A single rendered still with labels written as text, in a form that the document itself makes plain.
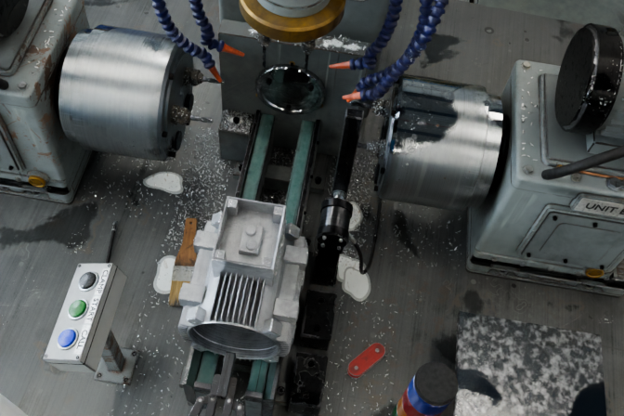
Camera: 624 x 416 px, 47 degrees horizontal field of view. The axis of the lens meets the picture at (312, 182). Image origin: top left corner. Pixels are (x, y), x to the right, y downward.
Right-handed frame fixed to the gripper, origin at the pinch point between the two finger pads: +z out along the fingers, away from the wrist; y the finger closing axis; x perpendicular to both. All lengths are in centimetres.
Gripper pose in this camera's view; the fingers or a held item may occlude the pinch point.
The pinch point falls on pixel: (226, 375)
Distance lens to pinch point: 118.6
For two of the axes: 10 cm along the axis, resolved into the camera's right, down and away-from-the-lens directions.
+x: -0.5, 4.2, 9.0
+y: -9.9, -1.7, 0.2
